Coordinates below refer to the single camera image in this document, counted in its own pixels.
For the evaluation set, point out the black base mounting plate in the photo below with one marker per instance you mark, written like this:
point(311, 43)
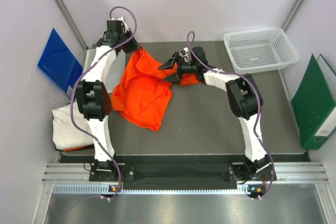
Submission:
point(180, 173)

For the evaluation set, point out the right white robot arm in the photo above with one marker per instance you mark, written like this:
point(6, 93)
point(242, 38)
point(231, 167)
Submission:
point(244, 99)

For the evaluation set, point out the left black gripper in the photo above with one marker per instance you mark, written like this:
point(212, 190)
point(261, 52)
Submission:
point(133, 46)

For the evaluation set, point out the aluminium rail frame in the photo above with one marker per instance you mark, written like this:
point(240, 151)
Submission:
point(185, 193)

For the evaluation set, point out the translucent plastic sheet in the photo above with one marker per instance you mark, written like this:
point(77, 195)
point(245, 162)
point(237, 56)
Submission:
point(115, 72)

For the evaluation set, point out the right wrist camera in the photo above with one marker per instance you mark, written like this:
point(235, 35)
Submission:
point(200, 53)

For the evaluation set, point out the blue folder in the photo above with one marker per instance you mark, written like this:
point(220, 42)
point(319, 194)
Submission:
point(59, 64)

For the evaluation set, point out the green binder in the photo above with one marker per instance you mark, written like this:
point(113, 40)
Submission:
point(314, 104)

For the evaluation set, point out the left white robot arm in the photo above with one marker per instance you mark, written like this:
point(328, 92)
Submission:
point(94, 104)

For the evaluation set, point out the white folded t-shirt stack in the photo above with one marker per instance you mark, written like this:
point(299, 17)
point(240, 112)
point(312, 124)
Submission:
point(65, 136)

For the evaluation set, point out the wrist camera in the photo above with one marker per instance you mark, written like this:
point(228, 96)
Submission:
point(200, 53)
point(115, 26)

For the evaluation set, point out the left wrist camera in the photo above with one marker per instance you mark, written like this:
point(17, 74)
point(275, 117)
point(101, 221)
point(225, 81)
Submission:
point(115, 26)

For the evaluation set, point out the orange t-shirt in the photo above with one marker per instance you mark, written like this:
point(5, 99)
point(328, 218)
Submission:
point(142, 96)

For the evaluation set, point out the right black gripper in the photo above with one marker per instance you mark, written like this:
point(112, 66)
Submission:
point(169, 64)

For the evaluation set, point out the white plastic basket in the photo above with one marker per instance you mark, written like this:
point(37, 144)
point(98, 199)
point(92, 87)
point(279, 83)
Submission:
point(260, 50)

